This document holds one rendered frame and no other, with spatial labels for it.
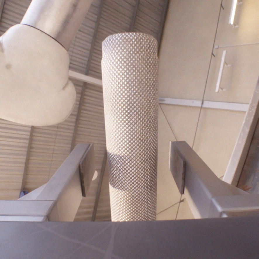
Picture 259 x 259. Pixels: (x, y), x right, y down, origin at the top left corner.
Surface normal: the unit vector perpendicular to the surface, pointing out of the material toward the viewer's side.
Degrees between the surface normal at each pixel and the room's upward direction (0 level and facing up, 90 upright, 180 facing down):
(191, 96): 90
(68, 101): 157
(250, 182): 90
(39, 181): 167
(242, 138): 90
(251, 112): 90
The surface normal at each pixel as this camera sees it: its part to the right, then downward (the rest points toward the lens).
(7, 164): 0.54, 0.15
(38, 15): 0.00, -0.05
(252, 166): -0.51, -0.54
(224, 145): -0.68, -0.11
